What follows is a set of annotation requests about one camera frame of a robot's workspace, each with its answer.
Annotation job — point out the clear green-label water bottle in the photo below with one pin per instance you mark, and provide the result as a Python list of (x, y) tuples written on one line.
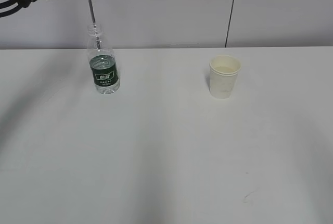
[(102, 61)]

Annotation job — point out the white paper cup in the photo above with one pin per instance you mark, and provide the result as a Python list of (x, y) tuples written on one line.
[(224, 70)]

